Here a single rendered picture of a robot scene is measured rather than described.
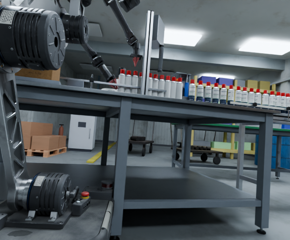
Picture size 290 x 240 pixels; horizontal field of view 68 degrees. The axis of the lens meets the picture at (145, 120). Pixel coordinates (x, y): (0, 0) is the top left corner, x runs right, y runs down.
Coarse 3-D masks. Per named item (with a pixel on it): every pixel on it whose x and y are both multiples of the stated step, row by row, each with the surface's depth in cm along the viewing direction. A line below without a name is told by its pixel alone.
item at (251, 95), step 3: (249, 90) 197; (252, 90) 195; (249, 93) 195; (252, 93) 194; (249, 96) 195; (252, 96) 194; (249, 99) 195; (252, 99) 194; (249, 102) 195; (252, 102) 194
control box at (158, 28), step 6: (156, 18) 157; (156, 24) 157; (162, 24) 165; (156, 30) 156; (162, 30) 166; (156, 36) 156; (162, 36) 167; (156, 42) 160; (162, 42) 168; (156, 48) 171
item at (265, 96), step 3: (264, 90) 200; (267, 90) 199; (264, 93) 199; (267, 93) 199; (264, 96) 198; (267, 96) 197; (264, 99) 198; (267, 99) 197; (264, 102) 198; (267, 102) 197; (264, 105) 198; (267, 105) 197; (264, 108) 197; (267, 108) 197
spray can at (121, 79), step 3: (123, 69) 166; (120, 72) 166; (123, 72) 165; (120, 75) 164; (123, 75) 164; (120, 78) 164; (123, 78) 164; (120, 81) 164; (123, 81) 164; (123, 84) 164; (120, 87) 164; (123, 87) 164; (120, 90) 163; (123, 90) 164
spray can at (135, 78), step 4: (136, 72) 168; (132, 76) 168; (136, 76) 167; (132, 80) 167; (136, 80) 167; (132, 84) 167; (136, 84) 167; (132, 88) 166; (132, 92) 166; (136, 92) 167
